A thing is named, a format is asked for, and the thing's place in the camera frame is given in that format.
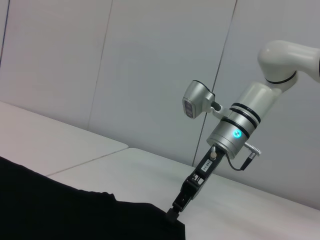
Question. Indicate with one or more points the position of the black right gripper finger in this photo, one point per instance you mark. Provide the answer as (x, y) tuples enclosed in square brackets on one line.
[(173, 215)]

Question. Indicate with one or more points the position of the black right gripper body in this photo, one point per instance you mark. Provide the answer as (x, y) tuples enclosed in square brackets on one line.
[(200, 175)]

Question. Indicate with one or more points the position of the white and silver right robot arm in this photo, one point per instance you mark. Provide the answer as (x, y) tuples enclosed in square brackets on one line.
[(250, 107)]

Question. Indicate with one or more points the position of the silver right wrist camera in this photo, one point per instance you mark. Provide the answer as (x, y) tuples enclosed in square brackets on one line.
[(196, 100)]

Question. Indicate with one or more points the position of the black shirt with FREE print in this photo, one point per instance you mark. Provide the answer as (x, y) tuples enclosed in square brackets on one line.
[(75, 212)]

